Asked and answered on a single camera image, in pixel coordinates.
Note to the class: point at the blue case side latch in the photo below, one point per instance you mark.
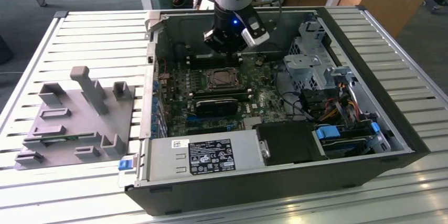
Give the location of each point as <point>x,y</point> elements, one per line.
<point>126,165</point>

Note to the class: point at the black disk drive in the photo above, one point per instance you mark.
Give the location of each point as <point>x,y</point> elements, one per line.
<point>345,145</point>

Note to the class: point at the CPU socket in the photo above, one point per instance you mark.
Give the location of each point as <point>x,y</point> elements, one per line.
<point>226,87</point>

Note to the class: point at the silver power supply unit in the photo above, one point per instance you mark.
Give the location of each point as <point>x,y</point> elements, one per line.
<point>161,155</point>

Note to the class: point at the blue disk carrier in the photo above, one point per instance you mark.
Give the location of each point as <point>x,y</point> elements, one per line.
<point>327,131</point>

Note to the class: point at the green motherboard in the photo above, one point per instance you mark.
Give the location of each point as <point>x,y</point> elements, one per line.
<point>270,87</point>

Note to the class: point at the black PC case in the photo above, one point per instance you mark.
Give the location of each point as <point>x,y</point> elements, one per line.
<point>245,195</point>

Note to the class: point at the grey parts rack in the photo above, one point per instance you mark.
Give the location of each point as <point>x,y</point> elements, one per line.
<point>81,119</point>

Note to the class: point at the black RAM slot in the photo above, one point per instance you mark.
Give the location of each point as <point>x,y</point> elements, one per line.
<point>219,95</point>
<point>219,91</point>
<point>211,63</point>
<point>211,59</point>

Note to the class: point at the black fan shroud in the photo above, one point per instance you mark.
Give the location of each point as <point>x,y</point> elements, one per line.
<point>291,140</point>

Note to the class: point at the metal drive cage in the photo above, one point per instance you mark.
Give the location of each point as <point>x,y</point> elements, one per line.
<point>305,74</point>

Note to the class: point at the blue drive latch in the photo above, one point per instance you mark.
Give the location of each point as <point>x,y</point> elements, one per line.
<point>375,127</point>

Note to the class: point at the silver chipset heatsink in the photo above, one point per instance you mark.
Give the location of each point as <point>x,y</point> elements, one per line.
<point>253,121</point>

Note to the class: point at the blue expansion card latch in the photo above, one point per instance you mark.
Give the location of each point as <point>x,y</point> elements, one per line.
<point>155,117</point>
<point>155,129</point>
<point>155,102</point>
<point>155,85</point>

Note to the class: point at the black graphics card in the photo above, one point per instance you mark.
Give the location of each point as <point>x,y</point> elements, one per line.
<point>217,110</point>

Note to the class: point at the silver CPU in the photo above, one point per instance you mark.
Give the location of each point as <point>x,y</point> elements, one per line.
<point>225,77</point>

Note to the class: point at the green RAM stick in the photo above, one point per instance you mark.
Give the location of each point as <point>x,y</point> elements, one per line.
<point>69,138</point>

